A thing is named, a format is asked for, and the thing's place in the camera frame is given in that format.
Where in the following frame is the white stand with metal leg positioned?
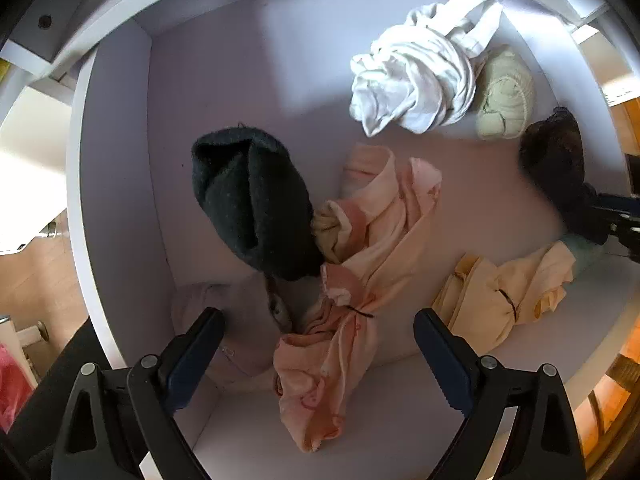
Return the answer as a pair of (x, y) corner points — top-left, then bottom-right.
(0, 312), (51, 361)

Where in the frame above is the white floral drawer front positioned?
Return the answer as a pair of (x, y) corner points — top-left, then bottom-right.
(0, 150), (71, 256)

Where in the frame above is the white garment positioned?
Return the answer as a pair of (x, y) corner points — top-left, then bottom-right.
(349, 0), (505, 137)

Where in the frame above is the black knit hat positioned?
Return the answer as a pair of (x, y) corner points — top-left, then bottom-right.
(191, 124), (326, 282)

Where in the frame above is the pale lilac cloth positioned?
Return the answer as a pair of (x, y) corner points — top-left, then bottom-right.
(171, 280), (296, 393)

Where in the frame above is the pale green knit hat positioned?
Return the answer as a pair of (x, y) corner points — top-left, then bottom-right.
(474, 45), (536, 141)

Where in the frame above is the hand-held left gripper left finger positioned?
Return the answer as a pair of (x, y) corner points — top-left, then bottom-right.
(50, 307), (226, 480)

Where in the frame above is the pink garment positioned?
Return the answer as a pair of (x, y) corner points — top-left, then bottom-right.
(272, 144), (443, 453)

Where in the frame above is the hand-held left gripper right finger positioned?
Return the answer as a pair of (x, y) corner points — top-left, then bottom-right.
(414, 308), (588, 480)

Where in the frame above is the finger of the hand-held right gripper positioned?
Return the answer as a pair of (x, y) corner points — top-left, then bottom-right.
(592, 192), (640, 215)
(605, 212), (640, 263)

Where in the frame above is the wicker chair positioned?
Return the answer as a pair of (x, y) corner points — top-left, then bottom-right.
(582, 350), (640, 476)

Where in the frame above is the dark brown furry hat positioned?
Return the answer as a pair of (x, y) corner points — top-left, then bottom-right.
(517, 107), (608, 246)

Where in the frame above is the yellow garment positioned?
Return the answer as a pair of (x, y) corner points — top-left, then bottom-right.
(431, 242), (577, 351)

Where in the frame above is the red cloth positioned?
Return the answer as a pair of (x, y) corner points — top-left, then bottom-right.
(0, 342), (38, 433)

